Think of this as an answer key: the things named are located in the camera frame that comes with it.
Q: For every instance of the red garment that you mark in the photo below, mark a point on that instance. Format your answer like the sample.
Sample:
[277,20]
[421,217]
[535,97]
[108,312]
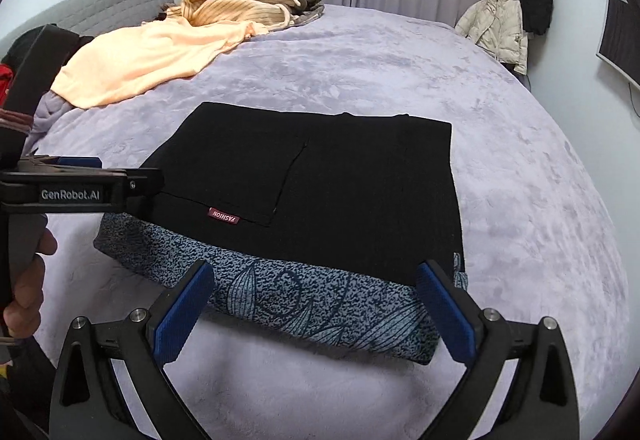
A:
[5,77]

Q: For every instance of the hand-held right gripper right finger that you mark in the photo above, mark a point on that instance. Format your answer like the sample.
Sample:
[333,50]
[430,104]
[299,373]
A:
[442,315]

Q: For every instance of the beige puffer jacket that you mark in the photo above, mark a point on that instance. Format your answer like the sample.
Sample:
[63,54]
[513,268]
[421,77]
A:
[500,24]

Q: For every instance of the grey leaf-print cloth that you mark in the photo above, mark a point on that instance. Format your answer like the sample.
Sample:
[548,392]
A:
[300,300]

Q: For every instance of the black pants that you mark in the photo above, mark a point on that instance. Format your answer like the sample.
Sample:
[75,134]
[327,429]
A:
[350,180]

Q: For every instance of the person's left forearm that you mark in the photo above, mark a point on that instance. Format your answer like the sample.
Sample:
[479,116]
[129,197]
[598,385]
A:
[22,385]

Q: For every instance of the grey garment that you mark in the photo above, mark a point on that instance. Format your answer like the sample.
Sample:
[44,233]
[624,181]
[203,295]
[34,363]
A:
[310,14]

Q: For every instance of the person's left hand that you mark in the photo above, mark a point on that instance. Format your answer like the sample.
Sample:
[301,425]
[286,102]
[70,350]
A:
[27,305]

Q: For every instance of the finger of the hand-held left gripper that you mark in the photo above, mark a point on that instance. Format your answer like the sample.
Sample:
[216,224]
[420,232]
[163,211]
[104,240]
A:
[77,162]

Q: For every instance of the dark clothes pile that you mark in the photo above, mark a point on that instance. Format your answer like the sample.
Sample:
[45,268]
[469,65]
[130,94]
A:
[20,49]

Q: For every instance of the beige striped sweater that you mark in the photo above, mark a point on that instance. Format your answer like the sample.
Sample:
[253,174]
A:
[225,4]

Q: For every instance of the peach blanket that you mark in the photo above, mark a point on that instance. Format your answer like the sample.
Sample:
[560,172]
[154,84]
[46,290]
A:
[140,54]

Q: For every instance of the dark wall screen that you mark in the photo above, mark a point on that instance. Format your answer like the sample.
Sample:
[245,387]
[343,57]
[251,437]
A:
[622,39]

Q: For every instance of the purple plush blanket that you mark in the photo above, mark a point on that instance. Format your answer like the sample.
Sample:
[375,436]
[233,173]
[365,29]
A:
[500,169]

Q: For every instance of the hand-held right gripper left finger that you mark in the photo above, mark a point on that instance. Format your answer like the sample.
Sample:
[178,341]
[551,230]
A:
[182,315]

